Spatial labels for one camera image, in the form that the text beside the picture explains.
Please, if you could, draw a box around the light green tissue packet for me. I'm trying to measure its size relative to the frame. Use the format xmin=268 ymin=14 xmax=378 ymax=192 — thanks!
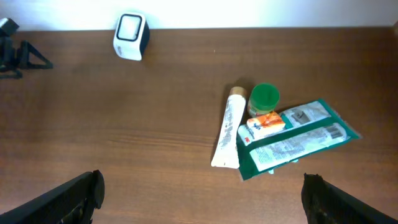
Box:
xmin=267 ymin=159 xmax=299 ymax=175

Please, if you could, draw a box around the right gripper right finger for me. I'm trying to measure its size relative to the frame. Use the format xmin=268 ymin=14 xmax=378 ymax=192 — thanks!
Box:
xmin=301 ymin=174 xmax=397 ymax=224

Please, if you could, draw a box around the white barcode scanner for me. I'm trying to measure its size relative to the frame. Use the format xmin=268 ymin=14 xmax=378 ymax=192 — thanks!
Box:
xmin=113 ymin=12 xmax=150 ymax=61

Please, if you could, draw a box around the green 3M wipes packet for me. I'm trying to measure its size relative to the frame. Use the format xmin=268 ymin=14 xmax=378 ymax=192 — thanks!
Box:
xmin=236 ymin=99 xmax=361 ymax=180

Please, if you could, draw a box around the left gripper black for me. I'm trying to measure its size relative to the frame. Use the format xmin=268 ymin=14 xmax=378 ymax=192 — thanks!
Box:
xmin=0 ymin=17 xmax=54 ymax=80

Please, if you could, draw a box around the green lid small jar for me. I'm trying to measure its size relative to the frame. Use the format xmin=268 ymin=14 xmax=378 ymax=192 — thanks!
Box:
xmin=248 ymin=83 xmax=280 ymax=117

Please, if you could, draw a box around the small orange packet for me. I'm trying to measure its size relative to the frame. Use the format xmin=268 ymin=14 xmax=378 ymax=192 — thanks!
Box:
xmin=246 ymin=111 xmax=285 ymax=138

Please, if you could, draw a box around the white cream tube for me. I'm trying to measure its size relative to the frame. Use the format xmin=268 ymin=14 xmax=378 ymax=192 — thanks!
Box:
xmin=211 ymin=86 xmax=246 ymax=169

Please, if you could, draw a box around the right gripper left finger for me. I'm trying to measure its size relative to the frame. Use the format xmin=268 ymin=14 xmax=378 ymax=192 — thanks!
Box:
xmin=1 ymin=170 xmax=105 ymax=224

